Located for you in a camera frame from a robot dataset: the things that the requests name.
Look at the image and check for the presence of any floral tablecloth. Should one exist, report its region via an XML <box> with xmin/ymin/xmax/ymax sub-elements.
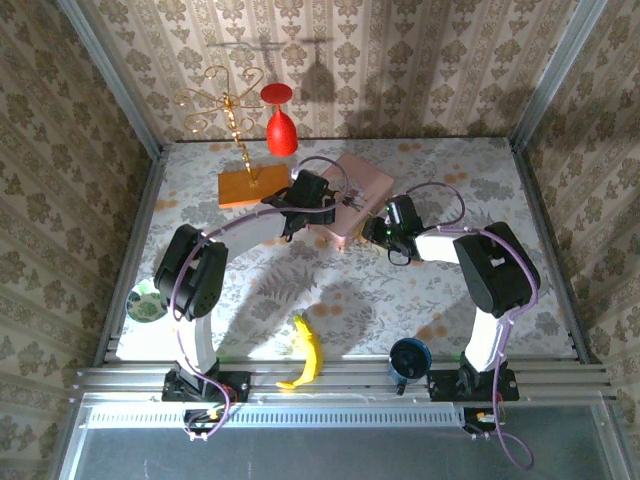
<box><xmin>117</xmin><ymin>137</ymin><xmax>574</xmax><ymax>361</ymax></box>

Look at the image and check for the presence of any aluminium front frame rail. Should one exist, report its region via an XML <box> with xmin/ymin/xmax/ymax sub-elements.
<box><xmin>74</xmin><ymin>360</ymin><xmax>614</xmax><ymax>401</ymax></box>

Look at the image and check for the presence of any white slotted cable duct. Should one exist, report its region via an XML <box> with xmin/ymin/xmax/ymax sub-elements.
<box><xmin>82</xmin><ymin>403</ymin><xmax>466</xmax><ymax>429</ymax></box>

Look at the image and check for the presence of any black cable connector bracket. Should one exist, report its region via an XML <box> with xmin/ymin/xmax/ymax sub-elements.
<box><xmin>462</xmin><ymin>407</ymin><xmax>507</xmax><ymax>436</ymax></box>
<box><xmin>183</xmin><ymin>408</ymin><xmax>224</xmax><ymax>435</ymax></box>

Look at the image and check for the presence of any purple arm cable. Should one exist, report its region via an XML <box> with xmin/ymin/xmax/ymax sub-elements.
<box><xmin>407</xmin><ymin>182</ymin><xmax>542</xmax><ymax>474</ymax></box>
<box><xmin>172</xmin><ymin>156</ymin><xmax>352</xmax><ymax>444</ymax></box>

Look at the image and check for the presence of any dark blue mug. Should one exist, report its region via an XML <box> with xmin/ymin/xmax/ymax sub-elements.
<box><xmin>388</xmin><ymin>337</ymin><xmax>433</xmax><ymax>396</ymax></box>

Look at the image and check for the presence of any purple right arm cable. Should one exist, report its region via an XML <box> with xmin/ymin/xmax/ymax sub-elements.
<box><xmin>407</xmin><ymin>182</ymin><xmax>542</xmax><ymax>474</ymax></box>

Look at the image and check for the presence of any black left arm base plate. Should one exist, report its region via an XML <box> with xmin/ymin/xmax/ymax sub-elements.
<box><xmin>160</xmin><ymin>369</ymin><xmax>250</xmax><ymax>403</ymax></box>

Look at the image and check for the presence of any grey metal panel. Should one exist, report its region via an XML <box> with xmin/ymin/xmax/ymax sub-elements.
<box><xmin>58</xmin><ymin>393</ymin><xmax>627</xmax><ymax>480</ymax></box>

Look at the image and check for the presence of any red wine glass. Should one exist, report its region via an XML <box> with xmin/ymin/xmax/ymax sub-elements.
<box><xmin>259</xmin><ymin>82</ymin><xmax>300</xmax><ymax>158</ymax></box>

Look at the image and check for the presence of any pink jewelry box with couple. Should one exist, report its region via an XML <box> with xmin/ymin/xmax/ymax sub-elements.
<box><xmin>307</xmin><ymin>152</ymin><xmax>396</xmax><ymax>252</ymax></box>

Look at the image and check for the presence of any yellow banana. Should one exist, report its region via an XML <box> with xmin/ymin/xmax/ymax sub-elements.
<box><xmin>275</xmin><ymin>314</ymin><xmax>324</xmax><ymax>391</ymax></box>

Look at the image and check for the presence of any aluminium corner post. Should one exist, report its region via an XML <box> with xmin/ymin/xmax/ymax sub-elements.
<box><xmin>510</xmin><ymin>0</ymin><xmax>610</xmax><ymax>147</ymax></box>
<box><xmin>55</xmin><ymin>0</ymin><xmax>165</xmax><ymax>157</ymax></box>

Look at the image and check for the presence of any aluminium side rail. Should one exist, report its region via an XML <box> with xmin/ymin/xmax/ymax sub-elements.
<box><xmin>508</xmin><ymin>138</ymin><xmax>601</xmax><ymax>365</ymax></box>
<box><xmin>93</xmin><ymin>149</ymin><xmax>167</xmax><ymax>366</ymax></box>

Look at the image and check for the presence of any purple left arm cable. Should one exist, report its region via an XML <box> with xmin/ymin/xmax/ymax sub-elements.
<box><xmin>172</xmin><ymin>156</ymin><xmax>352</xmax><ymax>444</ymax></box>

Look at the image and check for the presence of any gold jewelry stand wooden base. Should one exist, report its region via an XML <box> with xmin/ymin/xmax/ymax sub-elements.
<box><xmin>173</xmin><ymin>66</ymin><xmax>292</xmax><ymax>210</ymax></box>

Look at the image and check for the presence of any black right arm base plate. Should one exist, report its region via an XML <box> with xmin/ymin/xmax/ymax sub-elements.
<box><xmin>428</xmin><ymin>369</ymin><xmax>520</xmax><ymax>402</ymax></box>

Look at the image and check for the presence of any green leaf patterned bowl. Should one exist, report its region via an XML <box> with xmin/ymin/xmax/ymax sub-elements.
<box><xmin>125</xmin><ymin>278</ymin><xmax>169</xmax><ymax>325</ymax></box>

